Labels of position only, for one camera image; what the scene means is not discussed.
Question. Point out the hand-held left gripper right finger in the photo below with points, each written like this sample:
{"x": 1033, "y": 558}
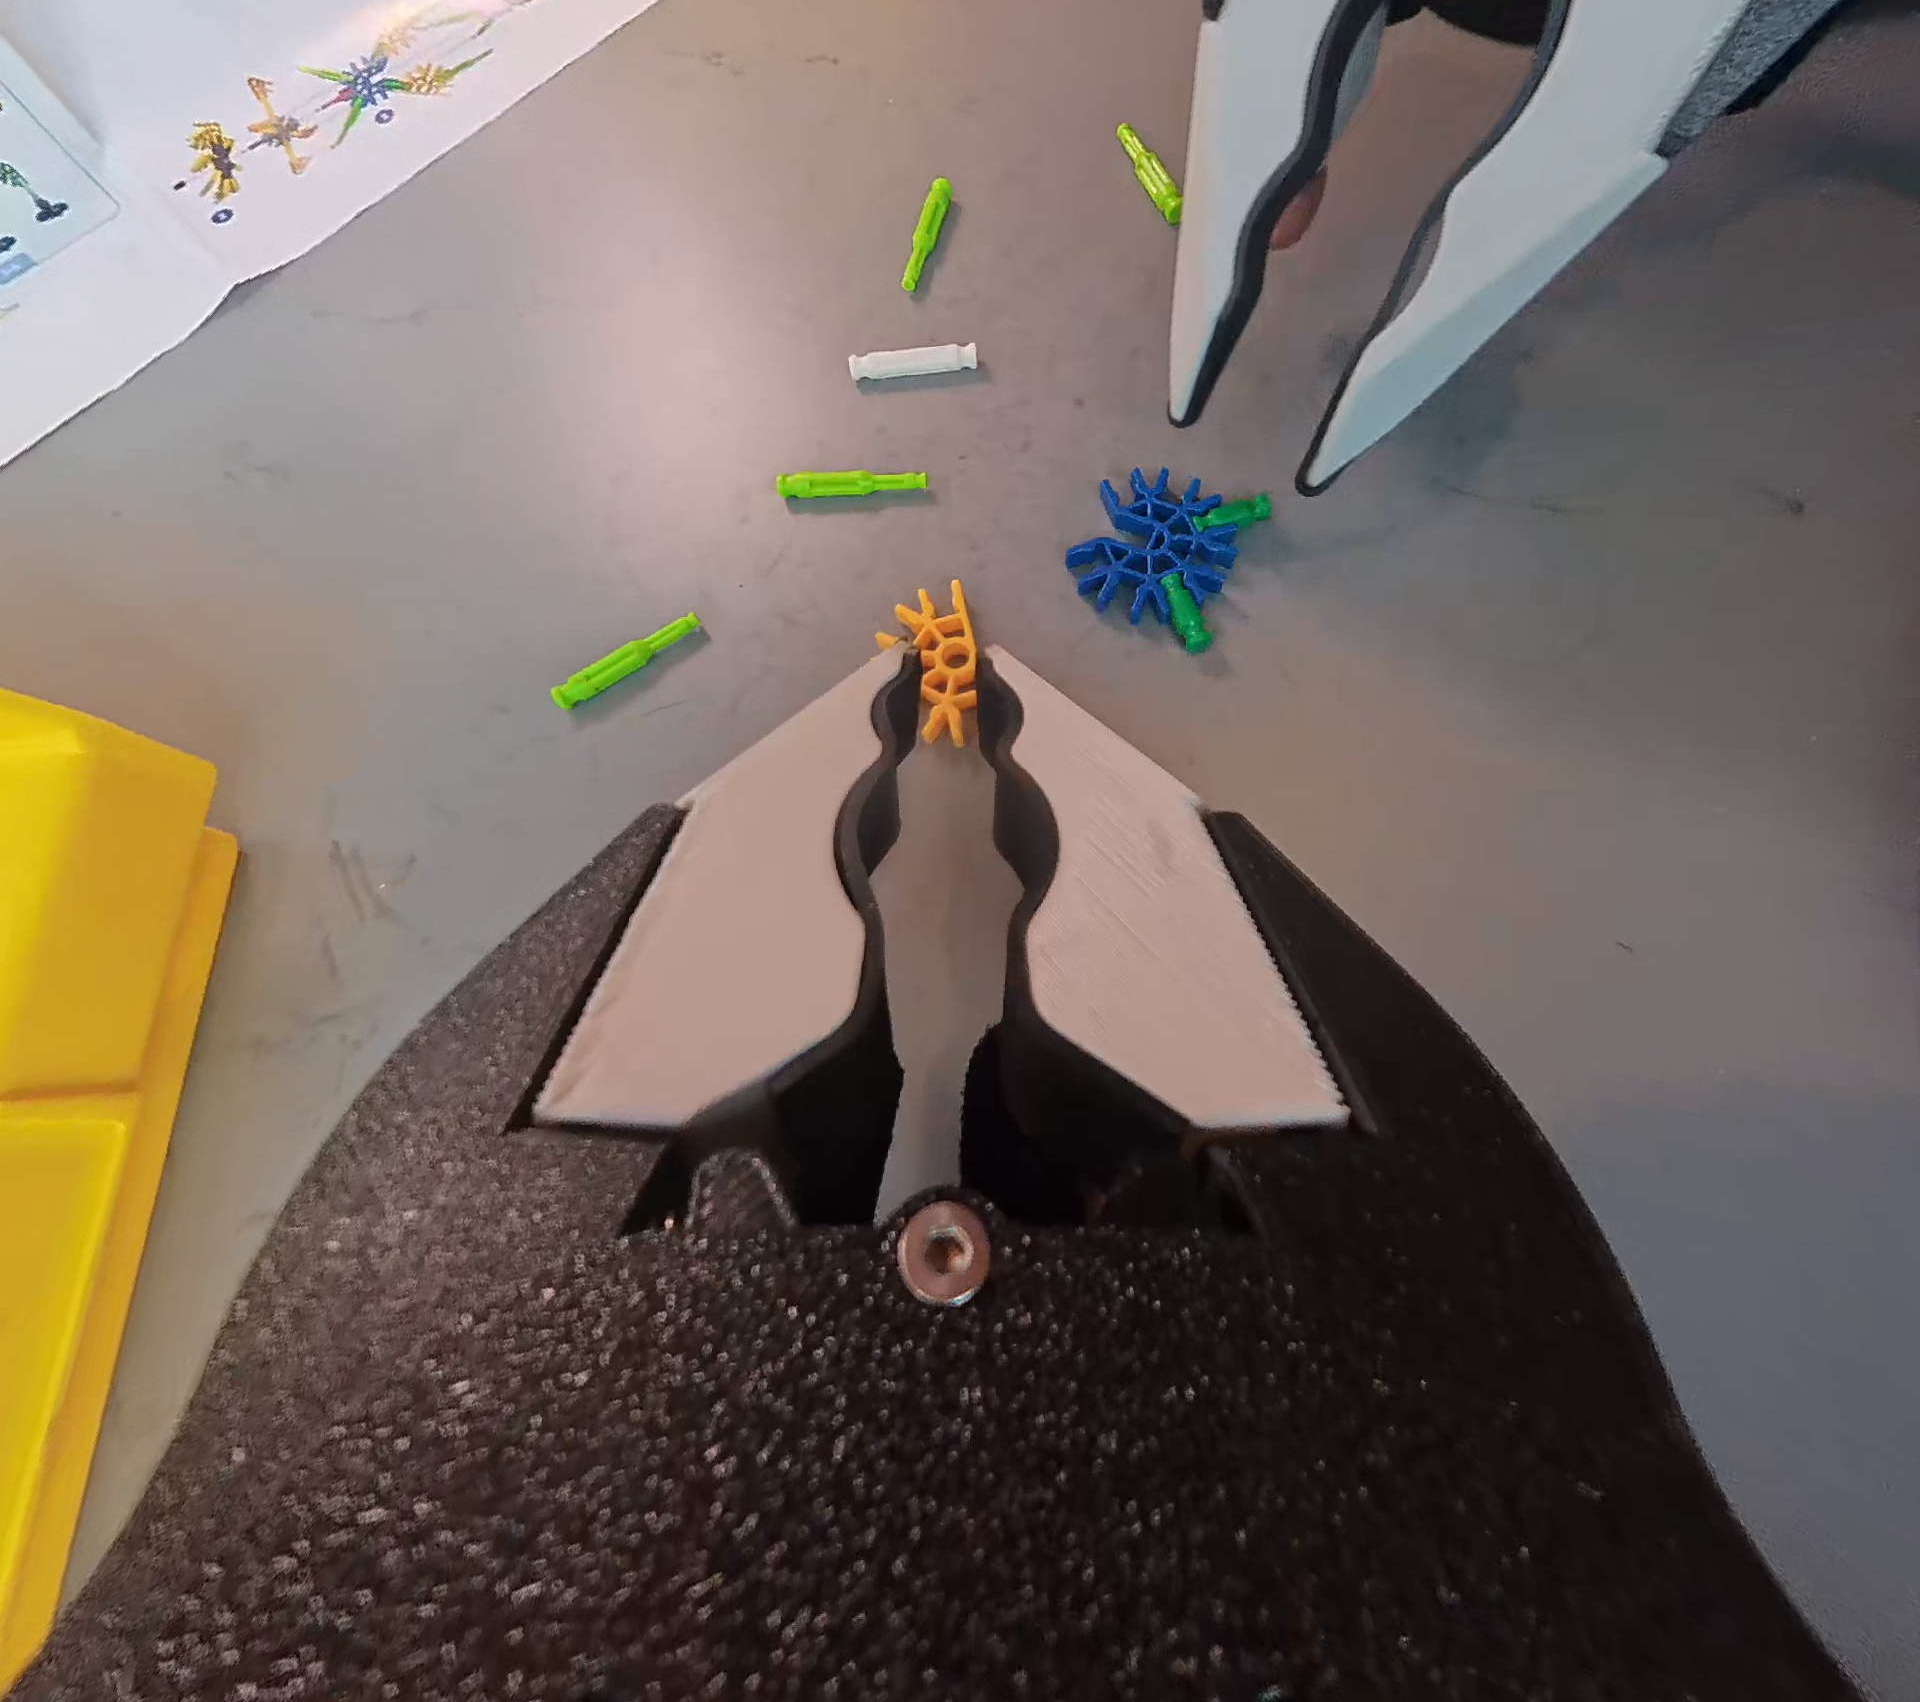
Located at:
{"x": 1169, "y": 966}

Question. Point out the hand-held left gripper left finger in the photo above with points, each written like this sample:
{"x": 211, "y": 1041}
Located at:
{"x": 735, "y": 952}

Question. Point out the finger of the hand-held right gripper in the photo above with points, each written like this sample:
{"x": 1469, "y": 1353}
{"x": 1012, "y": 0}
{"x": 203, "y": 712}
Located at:
{"x": 1620, "y": 39}
{"x": 1251, "y": 113}

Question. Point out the orange half-round connector piece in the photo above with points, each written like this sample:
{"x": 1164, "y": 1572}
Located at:
{"x": 944, "y": 712}

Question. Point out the light green plastic rod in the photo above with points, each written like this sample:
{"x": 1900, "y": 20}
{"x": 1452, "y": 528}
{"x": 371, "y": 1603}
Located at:
{"x": 1149, "y": 171}
{"x": 851, "y": 482}
{"x": 926, "y": 235}
{"x": 625, "y": 662}

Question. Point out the dark green short rod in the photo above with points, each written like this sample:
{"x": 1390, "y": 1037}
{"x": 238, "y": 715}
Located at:
{"x": 1232, "y": 512}
{"x": 1186, "y": 612}

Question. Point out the blue snowflake connector piece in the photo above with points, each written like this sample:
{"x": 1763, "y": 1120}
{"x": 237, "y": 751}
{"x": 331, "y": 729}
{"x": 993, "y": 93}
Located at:
{"x": 1155, "y": 548}

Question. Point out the white plastic rod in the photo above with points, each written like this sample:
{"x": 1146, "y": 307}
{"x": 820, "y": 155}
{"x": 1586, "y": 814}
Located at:
{"x": 913, "y": 364}

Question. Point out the yellow storage bin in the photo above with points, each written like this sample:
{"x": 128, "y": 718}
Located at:
{"x": 90, "y": 984}

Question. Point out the printed instruction sheet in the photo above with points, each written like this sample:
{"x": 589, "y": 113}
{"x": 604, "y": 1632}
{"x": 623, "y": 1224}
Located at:
{"x": 181, "y": 9}

